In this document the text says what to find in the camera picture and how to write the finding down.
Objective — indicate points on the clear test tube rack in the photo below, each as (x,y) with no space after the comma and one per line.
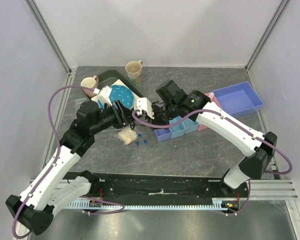
(78,102)

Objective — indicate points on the dark green tray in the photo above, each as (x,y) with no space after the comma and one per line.
(110,76)

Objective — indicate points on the light blue bin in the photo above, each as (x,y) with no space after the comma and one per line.
(190,126)
(177,130)

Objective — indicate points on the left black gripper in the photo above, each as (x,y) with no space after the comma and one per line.
(124,114)

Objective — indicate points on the white square plate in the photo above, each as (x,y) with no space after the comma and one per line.
(120,83)

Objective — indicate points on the purple large bin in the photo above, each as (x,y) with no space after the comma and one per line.
(238,100)

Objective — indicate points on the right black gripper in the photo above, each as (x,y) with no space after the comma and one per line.
(156,120)

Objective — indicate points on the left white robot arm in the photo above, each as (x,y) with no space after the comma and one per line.
(31,208)

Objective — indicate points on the beige mug with pattern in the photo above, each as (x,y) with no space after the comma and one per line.
(134,71)

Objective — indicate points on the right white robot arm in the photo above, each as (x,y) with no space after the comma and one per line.
(256,146)

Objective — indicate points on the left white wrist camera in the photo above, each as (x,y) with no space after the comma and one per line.
(102,96)

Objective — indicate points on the clear flask white stopper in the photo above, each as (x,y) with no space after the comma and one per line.
(211,95)

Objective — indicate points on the light blue bin left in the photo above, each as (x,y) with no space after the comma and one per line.
(177,130)

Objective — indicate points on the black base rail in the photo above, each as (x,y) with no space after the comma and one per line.
(154,190)

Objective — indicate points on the pink and cream mug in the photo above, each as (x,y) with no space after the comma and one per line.
(89,84)

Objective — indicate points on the pink bin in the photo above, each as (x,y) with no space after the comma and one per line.
(203,127)

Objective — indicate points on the light blue bin right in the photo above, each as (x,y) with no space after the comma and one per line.
(190,126)

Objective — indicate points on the purple narrow bin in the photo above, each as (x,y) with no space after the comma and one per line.
(162,134)

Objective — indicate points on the blue dotted plate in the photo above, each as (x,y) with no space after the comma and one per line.
(109,94)

